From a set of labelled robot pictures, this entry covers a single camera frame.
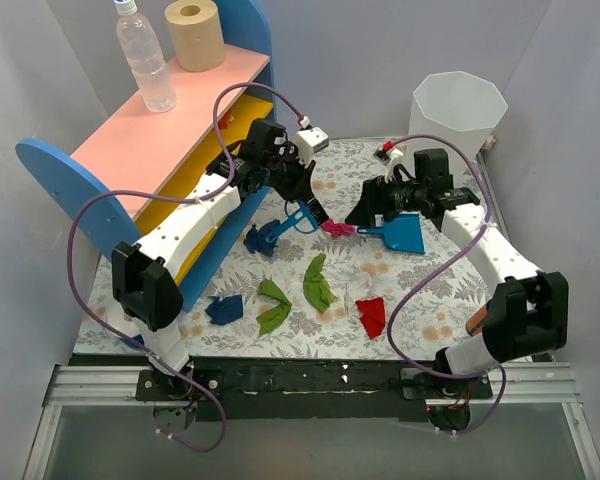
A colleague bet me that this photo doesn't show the blue hand brush black bristles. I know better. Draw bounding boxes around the blue hand brush black bristles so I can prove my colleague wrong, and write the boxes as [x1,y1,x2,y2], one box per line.
[266,197,329,243]

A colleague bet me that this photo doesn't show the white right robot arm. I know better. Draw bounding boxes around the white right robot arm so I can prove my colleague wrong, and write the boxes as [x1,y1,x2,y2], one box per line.
[346,149,569,398]

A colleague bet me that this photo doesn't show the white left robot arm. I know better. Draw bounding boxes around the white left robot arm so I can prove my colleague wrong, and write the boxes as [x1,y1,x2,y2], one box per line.
[111,118,329,400]

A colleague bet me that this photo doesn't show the blue plastic dustpan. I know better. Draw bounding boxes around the blue plastic dustpan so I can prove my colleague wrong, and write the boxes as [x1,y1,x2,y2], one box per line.
[357,212,425,254]

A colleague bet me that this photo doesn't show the pink paper scrap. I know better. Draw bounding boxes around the pink paper scrap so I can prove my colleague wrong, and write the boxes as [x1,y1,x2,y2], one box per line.
[321,218,356,238]

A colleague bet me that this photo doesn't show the dark blue paper scrap upper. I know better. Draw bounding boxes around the dark blue paper scrap upper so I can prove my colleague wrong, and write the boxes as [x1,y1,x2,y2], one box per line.
[243,219,281,257]

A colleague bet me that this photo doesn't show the dark blue paper scrap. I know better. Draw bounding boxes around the dark blue paper scrap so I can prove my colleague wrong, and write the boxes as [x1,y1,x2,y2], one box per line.
[205,295,244,326]
[243,219,281,257]

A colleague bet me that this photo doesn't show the red scrap on shelf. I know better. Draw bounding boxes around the red scrap on shelf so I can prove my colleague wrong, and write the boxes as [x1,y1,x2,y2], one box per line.
[218,111,234,130]

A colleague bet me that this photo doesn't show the floral patterned table mat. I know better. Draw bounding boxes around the floral patterned table mat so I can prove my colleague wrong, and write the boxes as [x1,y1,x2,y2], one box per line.
[74,137,534,362]

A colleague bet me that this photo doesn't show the green paper scrap right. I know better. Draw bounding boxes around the green paper scrap right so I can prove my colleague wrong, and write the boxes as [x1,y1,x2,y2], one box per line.
[303,253,336,313]

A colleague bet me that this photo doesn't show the green paper scrap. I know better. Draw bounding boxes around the green paper scrap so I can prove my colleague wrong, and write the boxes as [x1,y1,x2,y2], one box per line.
[256,279,292,336]
[303,253,336,313]

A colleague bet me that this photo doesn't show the red paper scrap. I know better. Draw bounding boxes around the red paper scrap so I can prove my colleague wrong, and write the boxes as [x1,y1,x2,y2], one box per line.
[356,297,386,340]

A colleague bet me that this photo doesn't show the white octagonal waste bin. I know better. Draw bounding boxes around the white octagonal waste bin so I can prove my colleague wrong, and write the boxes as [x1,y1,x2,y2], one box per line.
[408,71,508,158]

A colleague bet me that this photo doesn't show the blue wooden shelf unit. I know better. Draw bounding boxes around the blue wooden shelf unit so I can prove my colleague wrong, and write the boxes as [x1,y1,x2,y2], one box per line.
[15,1,275,310]

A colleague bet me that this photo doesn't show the dark blue paper scrap lower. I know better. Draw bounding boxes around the dark blue paper scrap lower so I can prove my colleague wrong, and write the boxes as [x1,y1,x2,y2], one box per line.
[205,295,244,326]

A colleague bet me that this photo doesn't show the green paper scrap left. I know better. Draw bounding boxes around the green paper scrap left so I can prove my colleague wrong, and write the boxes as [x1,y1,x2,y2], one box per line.
[256,279,292,336]

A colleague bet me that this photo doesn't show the brown paper roll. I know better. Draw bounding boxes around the brown paper roll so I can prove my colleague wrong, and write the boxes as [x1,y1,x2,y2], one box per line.
[165,0,226,73]

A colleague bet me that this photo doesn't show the orange battery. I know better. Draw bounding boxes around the orange battery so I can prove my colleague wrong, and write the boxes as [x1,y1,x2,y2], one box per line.
[465,303,489,336]

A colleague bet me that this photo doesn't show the clear plastic water bottle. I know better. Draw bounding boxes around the clear plastic water bottle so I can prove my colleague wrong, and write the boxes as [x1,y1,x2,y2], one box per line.
[114,0,177,113]

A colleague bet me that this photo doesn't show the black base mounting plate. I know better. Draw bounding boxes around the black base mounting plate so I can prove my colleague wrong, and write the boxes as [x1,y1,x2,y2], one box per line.
[134,357,494,424]

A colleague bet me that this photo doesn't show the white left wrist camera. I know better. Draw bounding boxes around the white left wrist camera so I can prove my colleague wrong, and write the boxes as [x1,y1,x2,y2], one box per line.
[293,127,329,166]

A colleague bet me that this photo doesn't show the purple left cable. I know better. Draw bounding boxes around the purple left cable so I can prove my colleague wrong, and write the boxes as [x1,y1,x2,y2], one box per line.
[67,83,311,454]

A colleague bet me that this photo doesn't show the purple cable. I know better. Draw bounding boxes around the purple cable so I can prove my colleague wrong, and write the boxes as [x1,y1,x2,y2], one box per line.
[67,83,311,454]
[383,133,507,435]

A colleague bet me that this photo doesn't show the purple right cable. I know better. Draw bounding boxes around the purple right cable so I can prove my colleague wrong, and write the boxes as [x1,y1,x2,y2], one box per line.
[383,133,507,435]

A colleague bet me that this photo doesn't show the aluminium rail frame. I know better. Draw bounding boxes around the aluminium rail frame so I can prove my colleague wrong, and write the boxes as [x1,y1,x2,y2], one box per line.
[25,356,600,479]

